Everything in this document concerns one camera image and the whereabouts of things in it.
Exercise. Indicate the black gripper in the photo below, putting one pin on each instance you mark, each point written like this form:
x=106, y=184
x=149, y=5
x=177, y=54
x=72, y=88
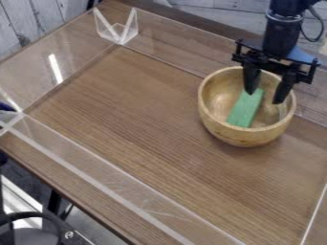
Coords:
x=275, y=53

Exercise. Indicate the green rectangular block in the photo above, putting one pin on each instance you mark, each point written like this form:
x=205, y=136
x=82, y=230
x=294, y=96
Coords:
x=245, y=108

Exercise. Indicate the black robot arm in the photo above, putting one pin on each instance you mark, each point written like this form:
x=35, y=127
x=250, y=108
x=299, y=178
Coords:
x=298, y=4

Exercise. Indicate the light wooden bowl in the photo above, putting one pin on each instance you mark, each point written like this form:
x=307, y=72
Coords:
x=218, y=93

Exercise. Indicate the blue object at edge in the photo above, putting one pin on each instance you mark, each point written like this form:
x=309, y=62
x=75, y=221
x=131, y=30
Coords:
x=6, y=107

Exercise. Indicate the black table leg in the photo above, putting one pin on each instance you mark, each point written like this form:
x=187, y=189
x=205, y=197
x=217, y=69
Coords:
x=54, y=202

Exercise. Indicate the clear acrylic tray wall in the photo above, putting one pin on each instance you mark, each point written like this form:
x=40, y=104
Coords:
x=107, y=129

